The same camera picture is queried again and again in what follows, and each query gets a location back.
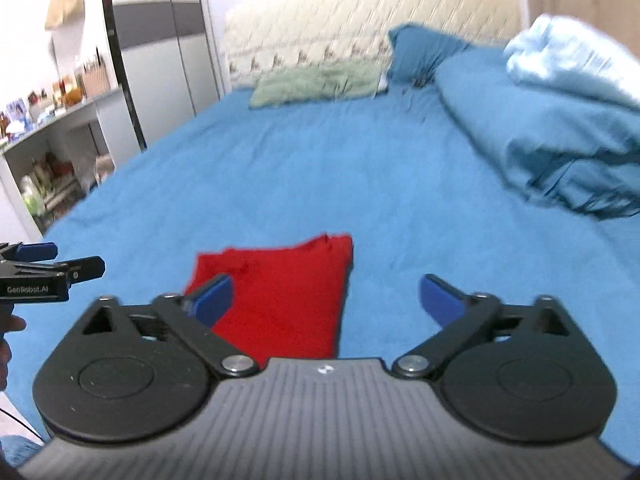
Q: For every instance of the green pillow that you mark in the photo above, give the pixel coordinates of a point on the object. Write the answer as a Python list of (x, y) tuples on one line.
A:
[(337, 81)]

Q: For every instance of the light blue striped blanket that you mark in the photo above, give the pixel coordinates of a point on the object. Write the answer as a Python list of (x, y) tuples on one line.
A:
[(567, 54)]

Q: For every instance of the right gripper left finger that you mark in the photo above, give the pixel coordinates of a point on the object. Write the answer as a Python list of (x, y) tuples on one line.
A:
[(126, 374)]

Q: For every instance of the blue duvet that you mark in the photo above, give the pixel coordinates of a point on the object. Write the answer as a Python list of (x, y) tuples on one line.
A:
[(550, 146)]

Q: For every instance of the black floor lamp pole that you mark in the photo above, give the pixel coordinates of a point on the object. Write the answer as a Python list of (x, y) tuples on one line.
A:
[(120, 70)]

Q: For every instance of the white shelf unit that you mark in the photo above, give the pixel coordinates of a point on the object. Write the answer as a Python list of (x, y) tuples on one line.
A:
[(51, 149)]

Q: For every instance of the dark blue pillow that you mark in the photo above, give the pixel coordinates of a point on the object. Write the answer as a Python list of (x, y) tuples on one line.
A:
[(418, 51)]

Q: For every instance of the white wardrobe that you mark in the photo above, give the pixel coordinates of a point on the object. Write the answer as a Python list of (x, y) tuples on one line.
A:
[(171, 61)]

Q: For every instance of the person's left hand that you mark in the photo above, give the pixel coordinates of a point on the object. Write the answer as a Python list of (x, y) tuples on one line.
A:
[(13, 324)]

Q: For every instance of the red knit garment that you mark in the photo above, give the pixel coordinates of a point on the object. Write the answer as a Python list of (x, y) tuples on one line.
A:
[(284, 302)]

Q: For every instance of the light blue bed sheet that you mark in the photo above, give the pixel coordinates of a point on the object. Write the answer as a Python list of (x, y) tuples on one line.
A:
[(395, 172)]

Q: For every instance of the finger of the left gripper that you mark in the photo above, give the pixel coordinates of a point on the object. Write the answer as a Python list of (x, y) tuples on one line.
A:
[(32, 252), (82, 269)]

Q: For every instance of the beige quilted headboard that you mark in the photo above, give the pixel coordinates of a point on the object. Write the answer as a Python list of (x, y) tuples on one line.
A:
[(282, 35)]

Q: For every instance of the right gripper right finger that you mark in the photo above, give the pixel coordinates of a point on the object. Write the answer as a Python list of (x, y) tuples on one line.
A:
[(515, 373)]

